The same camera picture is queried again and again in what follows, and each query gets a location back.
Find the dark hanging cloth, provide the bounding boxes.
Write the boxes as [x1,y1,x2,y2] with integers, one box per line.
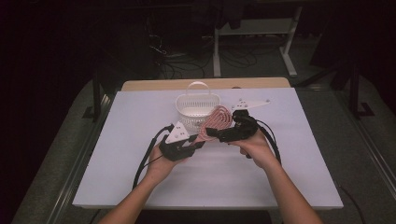
[214,0,248,31]

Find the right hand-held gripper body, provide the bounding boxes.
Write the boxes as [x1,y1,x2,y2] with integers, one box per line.
[218,98,272,144]

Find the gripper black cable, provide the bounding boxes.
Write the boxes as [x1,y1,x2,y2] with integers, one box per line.
[132,123,176,191]
[247,119,283,166]

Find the white metal desk frame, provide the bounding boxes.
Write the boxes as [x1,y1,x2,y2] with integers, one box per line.
[212,6,304,78]

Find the person's right hand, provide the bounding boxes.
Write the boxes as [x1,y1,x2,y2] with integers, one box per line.
[228,129,277,171]

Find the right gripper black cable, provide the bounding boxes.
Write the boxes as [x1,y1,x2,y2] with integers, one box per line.
[247,119,283,166]

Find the pink hairbrush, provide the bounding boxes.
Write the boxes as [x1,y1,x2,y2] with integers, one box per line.
[190,105,234,147]

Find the black floor cables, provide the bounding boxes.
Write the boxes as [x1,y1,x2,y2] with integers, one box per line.
[148,31,261,79]

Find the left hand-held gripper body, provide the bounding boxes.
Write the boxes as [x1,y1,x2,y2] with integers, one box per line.
[159,120,198,162]

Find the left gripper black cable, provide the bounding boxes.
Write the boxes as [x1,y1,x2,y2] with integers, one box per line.
[132,123,176,191]

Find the white plastic basket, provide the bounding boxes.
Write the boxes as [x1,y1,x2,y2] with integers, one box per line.
[175,80,221,132]

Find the thin black floor cable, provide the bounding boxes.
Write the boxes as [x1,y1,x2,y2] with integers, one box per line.
[337,184,368,224]

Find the black metal stand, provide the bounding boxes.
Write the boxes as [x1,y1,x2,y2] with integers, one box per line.
[81,70,105,121]
[347,62,376,120]

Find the person's left hand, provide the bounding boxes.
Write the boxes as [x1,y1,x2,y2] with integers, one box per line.
[145,145,190,187]

